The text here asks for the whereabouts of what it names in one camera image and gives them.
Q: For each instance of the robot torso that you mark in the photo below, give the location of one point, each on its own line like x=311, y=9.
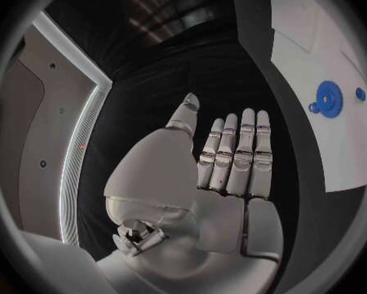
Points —
x=48, y=127

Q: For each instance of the white task board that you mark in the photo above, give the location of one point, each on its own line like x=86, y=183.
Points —
x=333, y=54

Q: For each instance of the blue gear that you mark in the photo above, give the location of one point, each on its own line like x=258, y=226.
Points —
x=330, y=100

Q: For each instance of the blue peg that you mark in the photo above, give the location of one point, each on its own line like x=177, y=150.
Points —
x=314, y=107
x=360, y=94

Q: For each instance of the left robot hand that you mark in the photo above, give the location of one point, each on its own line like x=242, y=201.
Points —
x=159, y=176

